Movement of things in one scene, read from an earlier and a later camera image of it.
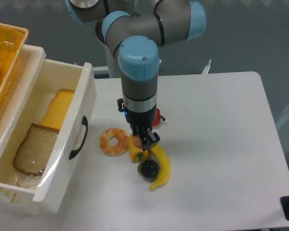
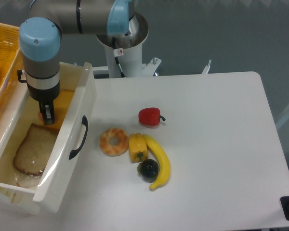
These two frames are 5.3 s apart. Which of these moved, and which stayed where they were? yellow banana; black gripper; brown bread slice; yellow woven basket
Moved: black gripper
Stayed: yellow banana; brown bread slice; yellow woven basket
